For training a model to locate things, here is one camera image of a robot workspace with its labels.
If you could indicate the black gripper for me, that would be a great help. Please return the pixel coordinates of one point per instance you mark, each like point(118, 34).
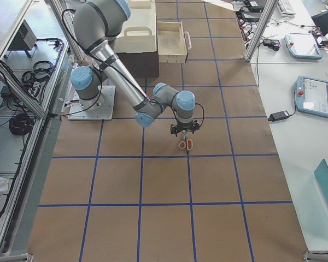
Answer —
point(184, 129)

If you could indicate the grey orange scissors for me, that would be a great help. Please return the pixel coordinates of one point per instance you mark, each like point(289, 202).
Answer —
point(186, 143)

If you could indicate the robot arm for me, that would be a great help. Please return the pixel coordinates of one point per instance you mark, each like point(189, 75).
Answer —
point(96, 25)

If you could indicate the black power adapter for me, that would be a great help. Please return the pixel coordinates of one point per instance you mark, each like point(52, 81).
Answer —
point(278, 116)

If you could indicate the white plastic tray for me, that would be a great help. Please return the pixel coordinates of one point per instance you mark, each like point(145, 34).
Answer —
point(138, 33)

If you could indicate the blue teach pendant near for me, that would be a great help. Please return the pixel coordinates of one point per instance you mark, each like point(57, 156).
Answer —
point(311, 96)

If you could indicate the blue teach pendant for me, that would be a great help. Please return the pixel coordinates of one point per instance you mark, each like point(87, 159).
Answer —
point(302, 46)
point(311, 96)

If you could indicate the blue teach pendant far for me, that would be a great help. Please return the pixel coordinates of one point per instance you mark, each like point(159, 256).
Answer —
point(302, 46)

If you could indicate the grey electronics box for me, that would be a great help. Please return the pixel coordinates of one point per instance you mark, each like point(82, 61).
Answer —
point(24, 40)

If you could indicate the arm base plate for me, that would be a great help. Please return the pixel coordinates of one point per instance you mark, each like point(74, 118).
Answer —
point(99, 108)

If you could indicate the aluminium frame post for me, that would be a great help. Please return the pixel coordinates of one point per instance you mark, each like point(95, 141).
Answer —
point(264, 19)

